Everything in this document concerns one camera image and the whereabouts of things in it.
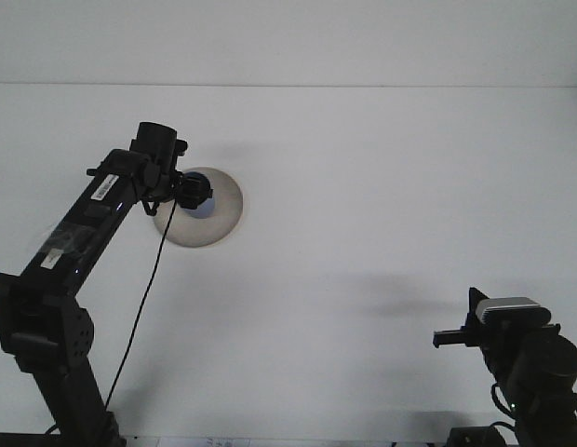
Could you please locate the white printed paper sheet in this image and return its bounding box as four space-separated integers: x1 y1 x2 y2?
155 435 252 447

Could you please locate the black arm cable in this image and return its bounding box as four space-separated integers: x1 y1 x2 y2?
489 382 517 432
103 195 178 413

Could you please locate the pale blue cup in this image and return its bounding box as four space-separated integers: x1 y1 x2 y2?
183 170 216 221

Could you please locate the pale round plate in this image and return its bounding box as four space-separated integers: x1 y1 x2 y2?
152 166 246 250

